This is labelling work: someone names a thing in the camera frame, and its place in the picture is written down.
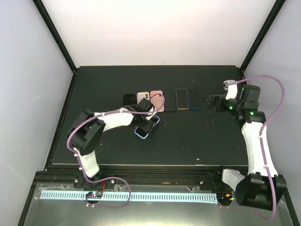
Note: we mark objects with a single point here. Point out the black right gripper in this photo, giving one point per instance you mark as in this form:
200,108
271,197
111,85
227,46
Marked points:
220,98

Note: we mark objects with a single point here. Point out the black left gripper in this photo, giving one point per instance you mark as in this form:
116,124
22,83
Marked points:
147,127

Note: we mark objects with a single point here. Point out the phone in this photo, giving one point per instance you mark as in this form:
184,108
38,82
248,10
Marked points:
157,99
140,133
129,99
142,95

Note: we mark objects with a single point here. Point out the blue smartphone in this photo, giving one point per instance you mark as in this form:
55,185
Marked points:
194,99

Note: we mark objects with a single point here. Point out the black smartphone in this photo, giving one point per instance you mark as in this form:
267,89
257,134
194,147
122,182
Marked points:
182,101
170,101

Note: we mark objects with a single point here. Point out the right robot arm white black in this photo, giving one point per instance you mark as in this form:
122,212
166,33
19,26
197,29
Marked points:
262,188

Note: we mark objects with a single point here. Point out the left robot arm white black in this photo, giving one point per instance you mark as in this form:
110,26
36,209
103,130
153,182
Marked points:
85,133

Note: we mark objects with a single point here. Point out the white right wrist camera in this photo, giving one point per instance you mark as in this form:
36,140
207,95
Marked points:
230,86

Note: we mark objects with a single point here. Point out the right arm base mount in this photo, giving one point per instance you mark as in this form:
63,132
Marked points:
212,183

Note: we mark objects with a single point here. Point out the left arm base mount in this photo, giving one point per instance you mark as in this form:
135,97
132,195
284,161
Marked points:
81,182

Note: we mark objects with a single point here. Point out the white slotted cable duct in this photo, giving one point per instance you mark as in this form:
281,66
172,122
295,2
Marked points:
126,196

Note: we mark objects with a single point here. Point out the right black frame post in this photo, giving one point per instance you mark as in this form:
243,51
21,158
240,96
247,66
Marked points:
275,10

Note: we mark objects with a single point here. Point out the black frame post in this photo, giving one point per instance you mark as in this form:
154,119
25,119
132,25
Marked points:
55,34
275,10

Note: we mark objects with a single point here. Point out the left black frame post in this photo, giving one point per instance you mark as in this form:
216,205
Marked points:
55,34

